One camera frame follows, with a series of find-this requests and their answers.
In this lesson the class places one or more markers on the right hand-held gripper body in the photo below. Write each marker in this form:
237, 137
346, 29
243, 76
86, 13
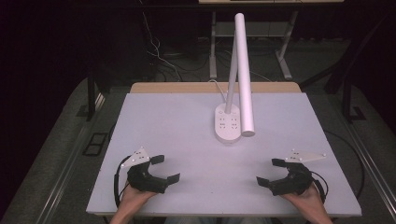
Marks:
295, 180

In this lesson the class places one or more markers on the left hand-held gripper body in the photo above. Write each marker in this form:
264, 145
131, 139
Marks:
141, 179

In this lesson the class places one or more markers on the person's left hand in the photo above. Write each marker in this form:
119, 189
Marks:
134, 197

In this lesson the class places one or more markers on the person's right hand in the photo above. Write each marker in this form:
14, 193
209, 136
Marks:
303, 202

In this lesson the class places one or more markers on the black metal stand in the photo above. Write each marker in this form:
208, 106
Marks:
91, 99
350, 102

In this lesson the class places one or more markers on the white desk lamp with sockets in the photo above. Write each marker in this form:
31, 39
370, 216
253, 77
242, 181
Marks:
243, 77

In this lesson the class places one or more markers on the desk with grey metal legs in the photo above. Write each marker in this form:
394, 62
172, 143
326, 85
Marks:
249, 29

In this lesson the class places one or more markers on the black floor socket frame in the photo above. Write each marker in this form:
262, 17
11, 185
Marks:
95, 144

